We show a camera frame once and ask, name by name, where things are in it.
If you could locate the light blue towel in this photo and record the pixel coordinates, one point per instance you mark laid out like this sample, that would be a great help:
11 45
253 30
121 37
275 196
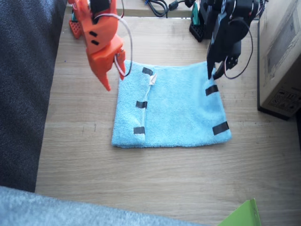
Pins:
178 113

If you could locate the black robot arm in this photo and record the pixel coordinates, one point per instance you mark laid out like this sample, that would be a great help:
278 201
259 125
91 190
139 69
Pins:
242 9

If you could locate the black tape strip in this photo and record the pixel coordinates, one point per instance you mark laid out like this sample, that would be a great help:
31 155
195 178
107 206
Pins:
147 70
139 130
211 90
220 128
141 104

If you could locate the green clamp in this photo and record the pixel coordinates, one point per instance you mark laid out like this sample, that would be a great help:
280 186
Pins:
73 16
195 15

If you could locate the brown cardboard box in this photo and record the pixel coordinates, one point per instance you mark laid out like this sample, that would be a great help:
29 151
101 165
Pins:
279 58

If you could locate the grey fabric cushion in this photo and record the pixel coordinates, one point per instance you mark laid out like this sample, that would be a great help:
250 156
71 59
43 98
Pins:
58 209

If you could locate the bright green sheet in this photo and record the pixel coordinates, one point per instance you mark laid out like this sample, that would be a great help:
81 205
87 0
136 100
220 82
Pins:
247 215

